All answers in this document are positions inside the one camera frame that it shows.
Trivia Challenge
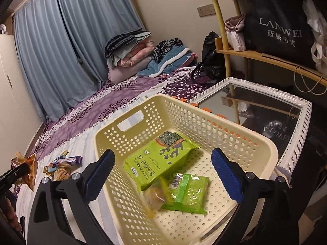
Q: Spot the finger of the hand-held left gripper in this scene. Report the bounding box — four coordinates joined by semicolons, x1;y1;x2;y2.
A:
0;163;30;188

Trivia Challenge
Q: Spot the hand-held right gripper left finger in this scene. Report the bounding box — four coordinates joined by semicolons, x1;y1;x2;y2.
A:
27;148;115;245

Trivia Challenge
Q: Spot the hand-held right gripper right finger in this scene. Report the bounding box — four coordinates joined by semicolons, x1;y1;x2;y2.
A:
211;147;293;245

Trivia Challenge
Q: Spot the golden brown snack packet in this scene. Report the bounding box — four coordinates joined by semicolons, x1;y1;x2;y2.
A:
10;152;39;192

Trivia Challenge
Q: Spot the dark blue cracker packet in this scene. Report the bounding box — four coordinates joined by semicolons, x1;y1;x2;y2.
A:
48;156;83;170

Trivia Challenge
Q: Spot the clear noodle snack bag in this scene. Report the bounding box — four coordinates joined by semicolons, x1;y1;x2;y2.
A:
52;168;71;182

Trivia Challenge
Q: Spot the light blue waffle snack packet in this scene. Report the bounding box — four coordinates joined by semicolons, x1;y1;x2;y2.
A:
43;164;60;175

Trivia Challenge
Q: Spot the square bright green snack packet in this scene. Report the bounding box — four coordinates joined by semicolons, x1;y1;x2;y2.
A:
161;173;210;215

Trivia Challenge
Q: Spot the cream perforated plastic basket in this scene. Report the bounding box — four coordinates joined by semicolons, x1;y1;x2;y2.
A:
94;93;279;245

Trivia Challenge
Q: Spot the beige round-label snack packet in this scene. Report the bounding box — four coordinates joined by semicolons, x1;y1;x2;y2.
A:
142;177;170;218

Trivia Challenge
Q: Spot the tall green seaweed snack bag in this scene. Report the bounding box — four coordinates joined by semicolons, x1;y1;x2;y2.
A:
123;131;201;194

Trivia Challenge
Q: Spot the person's left hand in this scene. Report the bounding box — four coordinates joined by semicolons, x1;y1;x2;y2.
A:
0;198;22;235

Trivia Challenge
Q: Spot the white framed mirror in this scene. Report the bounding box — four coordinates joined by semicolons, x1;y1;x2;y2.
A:
188;77;312;174

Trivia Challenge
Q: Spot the purple floral bedsheet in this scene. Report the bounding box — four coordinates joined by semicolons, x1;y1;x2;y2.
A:
33;68;230;161

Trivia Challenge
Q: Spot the orange object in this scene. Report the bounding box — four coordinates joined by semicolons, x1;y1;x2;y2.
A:
171;96;230;119

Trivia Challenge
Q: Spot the white wardrobe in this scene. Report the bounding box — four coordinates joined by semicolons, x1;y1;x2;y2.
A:
0;24;45;164

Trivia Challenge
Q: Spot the black handbag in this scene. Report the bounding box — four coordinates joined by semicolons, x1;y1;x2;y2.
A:
191;31;226;81

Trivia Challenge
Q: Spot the bamboo shelf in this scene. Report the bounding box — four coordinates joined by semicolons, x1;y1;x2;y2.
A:
197;0;327;123

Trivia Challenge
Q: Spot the blue fleece blanket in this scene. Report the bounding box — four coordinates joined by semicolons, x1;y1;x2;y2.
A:
137;45;196;78

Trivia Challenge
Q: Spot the pink floral quilt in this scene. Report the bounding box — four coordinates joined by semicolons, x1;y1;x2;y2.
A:
120;39;155;68

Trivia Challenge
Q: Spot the blue-grey curtain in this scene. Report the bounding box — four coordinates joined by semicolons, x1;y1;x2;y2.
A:
13;0;146;120

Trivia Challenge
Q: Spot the white folded garment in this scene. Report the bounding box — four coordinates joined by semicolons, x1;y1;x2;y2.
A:
226;29;247;51

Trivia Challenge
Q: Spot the grey folded blanket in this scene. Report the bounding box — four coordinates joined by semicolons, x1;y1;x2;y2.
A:
105;31;151;57

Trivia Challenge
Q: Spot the leopard print cloth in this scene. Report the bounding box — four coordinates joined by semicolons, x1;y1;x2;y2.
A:
152;38;183;63

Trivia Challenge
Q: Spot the pink folded garment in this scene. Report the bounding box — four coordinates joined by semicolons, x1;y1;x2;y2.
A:
224;14;246;32

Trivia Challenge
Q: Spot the black shopping bag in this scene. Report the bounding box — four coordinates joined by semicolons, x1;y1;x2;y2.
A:
243;0;317;69

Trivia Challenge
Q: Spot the white tote bag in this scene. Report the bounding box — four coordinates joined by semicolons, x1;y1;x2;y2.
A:
303;0;327;72

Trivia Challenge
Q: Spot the wall socket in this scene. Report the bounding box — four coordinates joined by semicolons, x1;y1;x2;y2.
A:
197;4;215;17

